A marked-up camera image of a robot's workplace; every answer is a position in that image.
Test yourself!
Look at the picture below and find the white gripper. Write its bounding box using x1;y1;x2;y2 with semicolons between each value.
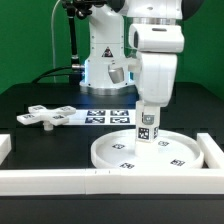
129;23;184;125

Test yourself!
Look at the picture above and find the white round table top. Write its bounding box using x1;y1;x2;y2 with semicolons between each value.
91;129;204;170

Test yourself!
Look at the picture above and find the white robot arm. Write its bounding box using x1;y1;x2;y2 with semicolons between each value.
83;0;205;126

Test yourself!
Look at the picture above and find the white marker sheet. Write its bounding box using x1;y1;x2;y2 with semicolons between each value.
68;109;135;126

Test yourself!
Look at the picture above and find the white right fence block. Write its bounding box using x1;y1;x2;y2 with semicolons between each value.
197;133;224;170

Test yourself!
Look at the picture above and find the white fence block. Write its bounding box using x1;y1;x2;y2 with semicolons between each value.
197;133;224;170
0;134;11;165

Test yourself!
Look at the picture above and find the white cross-shaped table base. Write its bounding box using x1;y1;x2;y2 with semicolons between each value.
17;105;76;131

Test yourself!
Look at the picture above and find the white left fence block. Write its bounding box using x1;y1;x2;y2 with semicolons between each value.
0;134;11;165

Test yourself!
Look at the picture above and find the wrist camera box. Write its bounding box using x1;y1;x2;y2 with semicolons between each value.
108;65;124;84

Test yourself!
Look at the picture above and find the black cable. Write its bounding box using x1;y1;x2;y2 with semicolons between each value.
31;66;83;84

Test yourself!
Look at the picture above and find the white cable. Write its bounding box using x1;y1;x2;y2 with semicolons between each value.
50;0;63;84

